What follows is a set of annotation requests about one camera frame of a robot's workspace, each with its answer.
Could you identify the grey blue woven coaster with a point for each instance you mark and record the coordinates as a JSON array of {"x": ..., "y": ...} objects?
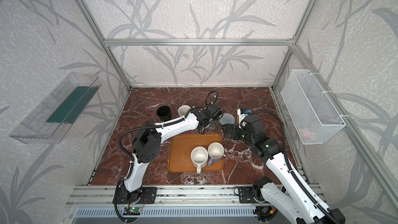
[{"x": 227, "y": 119}]

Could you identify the light blue mug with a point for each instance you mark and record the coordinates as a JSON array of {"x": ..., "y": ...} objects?
[{"x": 182, "y": 110}]

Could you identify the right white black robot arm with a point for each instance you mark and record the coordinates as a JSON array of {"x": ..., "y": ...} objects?
[{"x": 298, "y": 203}]

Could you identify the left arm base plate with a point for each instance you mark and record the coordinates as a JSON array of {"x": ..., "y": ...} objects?
[{"x": 144, "y": 195}]

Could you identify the green circuit board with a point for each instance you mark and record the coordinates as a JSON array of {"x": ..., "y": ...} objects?
[{"x": 132, "y": 211}]

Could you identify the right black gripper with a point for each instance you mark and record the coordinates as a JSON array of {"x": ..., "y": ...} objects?
[{"x": 231, "y": 130}]

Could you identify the white wire mesh basket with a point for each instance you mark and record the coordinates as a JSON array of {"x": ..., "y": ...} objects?
[{"x": 313, "y": 114}]

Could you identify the black mug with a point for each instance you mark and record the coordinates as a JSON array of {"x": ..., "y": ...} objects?
[{"x": 164, "y": 113}]

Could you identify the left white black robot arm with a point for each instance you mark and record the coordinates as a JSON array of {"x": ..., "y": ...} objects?
[{"x": 146, "y": 145}]

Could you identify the orange wooden tray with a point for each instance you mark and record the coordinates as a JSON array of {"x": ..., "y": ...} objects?
[{"x": 182, "y": 146}]

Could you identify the aluminium cage frame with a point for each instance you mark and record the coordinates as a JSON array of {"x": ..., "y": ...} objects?
[{"x": 380, "y": 172}]

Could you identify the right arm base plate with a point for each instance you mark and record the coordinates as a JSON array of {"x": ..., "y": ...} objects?
[{"x": 247, "y": 196}]

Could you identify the aluminium front rail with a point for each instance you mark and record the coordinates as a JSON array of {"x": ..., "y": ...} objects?
[{"x": 166, "y": 195}]

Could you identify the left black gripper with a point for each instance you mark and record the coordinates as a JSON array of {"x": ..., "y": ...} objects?
[{"x": 207, "y": 124}]

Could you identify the right wiring connector board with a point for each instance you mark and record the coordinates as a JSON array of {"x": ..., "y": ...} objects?
[{"x": 265, "y": 211}]

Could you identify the clear plastic wall bin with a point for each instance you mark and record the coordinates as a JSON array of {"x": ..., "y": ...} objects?
[{"x": 49, "y": 122}]

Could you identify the purple white mug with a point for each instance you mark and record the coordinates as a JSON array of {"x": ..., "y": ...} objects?
[{"x": 215, "y": 153}]

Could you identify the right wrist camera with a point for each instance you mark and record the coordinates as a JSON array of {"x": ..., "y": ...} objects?
[{"x": 242, "y": 113}]

